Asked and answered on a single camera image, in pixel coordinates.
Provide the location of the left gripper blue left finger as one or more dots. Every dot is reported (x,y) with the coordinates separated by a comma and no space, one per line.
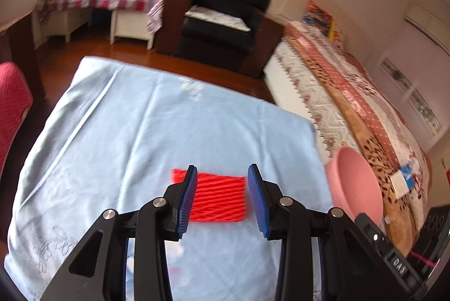
(185,200)

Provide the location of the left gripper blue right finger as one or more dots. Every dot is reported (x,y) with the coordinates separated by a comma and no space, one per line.
(260,198)

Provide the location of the red foam net sleeve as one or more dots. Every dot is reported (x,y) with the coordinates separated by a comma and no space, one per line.
(219,199)

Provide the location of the pink plastic trash bin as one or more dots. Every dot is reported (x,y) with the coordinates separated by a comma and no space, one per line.
(353,185)

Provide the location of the blue white tissue pack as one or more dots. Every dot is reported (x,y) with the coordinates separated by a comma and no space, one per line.
(404,179)

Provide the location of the light blue floral tablecloth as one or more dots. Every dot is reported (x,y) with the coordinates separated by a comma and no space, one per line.
(113,140)

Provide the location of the bed with patterned bedding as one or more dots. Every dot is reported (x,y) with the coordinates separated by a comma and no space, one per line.
(308,76)

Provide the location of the dark wood nightstand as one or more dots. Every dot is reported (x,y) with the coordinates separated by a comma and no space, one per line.
(266,40)

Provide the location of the yellow red print pillow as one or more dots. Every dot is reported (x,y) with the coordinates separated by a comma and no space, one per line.
(337,36)

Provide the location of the white seat cushion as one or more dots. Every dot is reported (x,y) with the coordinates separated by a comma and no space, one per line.
(215,17)

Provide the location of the colourful comic print pillow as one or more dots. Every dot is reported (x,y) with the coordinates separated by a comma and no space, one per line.
(317,17)

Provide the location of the black leather armchair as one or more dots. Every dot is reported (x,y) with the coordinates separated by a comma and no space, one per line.
(220,46)

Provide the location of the dark wood side cabinet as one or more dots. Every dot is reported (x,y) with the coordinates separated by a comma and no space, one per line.
(167,37)

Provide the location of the plaid cloth covered desk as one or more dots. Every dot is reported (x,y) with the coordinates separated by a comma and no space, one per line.
(133,19)

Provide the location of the white sliding door wardrobe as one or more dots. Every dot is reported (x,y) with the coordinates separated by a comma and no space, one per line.
(413,73)

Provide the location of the red polka dot cushion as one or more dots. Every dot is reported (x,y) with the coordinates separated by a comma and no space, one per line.
(15,102)

